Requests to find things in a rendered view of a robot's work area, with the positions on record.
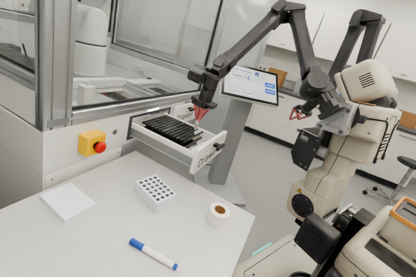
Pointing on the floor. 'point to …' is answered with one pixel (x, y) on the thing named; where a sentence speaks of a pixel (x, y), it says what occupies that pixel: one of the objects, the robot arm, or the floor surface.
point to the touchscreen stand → (226, 157)
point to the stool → (398, 183)
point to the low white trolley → (122, 229)
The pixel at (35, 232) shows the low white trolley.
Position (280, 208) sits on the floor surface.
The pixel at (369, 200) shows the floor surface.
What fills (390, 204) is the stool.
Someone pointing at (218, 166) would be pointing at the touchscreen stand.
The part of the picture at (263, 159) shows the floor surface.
